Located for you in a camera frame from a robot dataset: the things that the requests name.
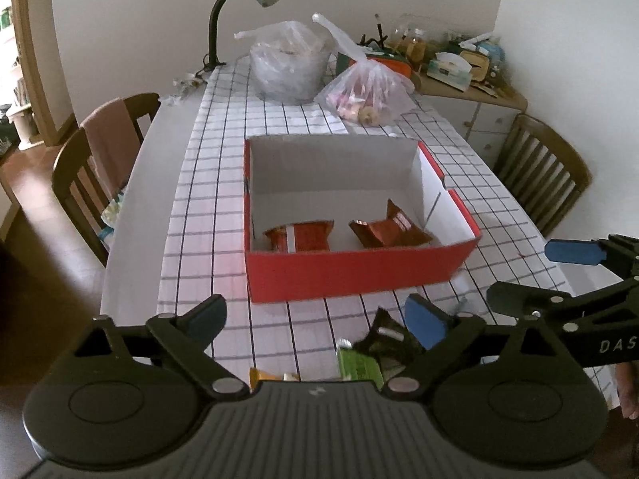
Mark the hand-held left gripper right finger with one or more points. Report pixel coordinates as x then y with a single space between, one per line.
424 323

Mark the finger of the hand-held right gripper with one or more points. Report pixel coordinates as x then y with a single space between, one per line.
519 299
571 252

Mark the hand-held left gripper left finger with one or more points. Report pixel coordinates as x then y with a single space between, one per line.
209 317

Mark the dark shiny snack packet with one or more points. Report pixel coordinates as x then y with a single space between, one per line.
387 344

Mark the yellow snack packet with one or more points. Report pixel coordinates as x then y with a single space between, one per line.
262 376

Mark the green snack packet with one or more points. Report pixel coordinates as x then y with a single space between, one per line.
357 366

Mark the red cardboard box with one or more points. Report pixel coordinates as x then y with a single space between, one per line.
349 269

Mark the orange striped snack packet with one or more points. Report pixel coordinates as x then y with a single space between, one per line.
309 237

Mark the person's right forearm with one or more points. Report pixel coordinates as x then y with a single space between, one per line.
630 389

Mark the dark wooden chair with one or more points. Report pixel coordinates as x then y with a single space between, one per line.
75 179
147 105
544 169

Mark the patterned seat cushion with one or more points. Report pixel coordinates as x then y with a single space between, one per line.
112 214

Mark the checked white tablecloth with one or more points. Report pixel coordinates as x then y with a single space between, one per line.
214 159

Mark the white cabinet with wooden top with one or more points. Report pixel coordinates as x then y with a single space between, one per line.
479 114

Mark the pink cloth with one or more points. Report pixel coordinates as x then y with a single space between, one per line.
112 139

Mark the beige box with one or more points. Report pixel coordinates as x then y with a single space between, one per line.
474 65

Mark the green tissue box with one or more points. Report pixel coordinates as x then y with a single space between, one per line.
449 72

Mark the crumpled plastic wrapper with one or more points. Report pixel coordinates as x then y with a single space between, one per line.
184 87

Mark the plastic bag of sweets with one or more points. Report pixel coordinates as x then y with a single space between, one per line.
369 90

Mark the green and orange box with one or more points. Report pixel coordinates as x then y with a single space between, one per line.
394 65

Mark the large clear plastic bag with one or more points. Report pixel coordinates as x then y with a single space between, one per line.
289 65

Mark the clear glass jar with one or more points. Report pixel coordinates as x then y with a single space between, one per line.
417 35

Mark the white plant pot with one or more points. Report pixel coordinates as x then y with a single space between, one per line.
22 124

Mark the black branched stand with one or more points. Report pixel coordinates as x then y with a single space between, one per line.
375 35

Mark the wooden door frame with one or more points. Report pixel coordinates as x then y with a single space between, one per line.
37 50

